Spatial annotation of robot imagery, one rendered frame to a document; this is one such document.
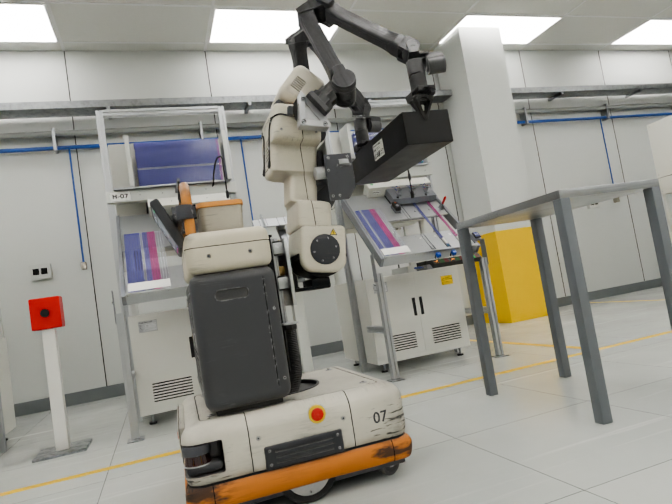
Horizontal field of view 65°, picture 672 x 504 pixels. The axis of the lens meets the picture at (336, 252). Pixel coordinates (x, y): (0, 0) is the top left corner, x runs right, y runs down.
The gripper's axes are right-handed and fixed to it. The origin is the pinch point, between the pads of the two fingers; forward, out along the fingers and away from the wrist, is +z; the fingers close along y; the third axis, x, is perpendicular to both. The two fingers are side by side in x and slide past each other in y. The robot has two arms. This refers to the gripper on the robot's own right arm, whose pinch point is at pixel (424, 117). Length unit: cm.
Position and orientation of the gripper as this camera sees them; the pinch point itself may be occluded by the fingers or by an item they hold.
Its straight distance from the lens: 184.1
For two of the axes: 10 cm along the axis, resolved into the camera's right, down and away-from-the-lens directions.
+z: 1.7, 9.8, -0.7
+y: -2.8, 1.2, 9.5
